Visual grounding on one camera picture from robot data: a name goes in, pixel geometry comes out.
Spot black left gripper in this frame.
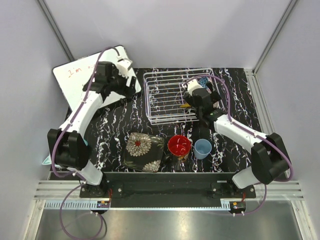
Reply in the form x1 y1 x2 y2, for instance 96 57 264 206
108 67 137 99

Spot yellow round plate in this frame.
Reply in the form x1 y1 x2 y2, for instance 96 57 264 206
180 103 191 108

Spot blue patterned bowl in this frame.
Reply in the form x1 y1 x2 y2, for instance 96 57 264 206
197 76 209 88

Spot white wire dish rack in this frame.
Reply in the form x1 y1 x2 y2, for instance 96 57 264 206
143 68 214 125

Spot black floral square plate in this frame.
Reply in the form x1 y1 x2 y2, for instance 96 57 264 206
121 132 165 173

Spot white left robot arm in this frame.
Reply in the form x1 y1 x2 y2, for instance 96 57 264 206
47 58 137 198

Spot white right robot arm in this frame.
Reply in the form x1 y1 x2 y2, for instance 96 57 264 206
184 79 291 199

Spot black marble mat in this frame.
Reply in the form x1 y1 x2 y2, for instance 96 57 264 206
51 67 274 173

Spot light blue plastic cup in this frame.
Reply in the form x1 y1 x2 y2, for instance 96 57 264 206
193 139 212 160

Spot red bowl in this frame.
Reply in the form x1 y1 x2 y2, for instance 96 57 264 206
167 135 192 163

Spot white whiteboard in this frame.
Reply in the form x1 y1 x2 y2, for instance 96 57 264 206
52 45 142 111

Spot teal cat ear headphones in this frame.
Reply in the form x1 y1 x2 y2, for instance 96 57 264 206
42 140 89 169

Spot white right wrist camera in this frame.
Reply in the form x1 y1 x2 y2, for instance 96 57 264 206
184 79 202 96

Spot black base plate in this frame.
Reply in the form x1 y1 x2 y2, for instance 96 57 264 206
79 172 256 209

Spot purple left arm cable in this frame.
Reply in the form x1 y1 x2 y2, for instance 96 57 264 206
51 47 121 238

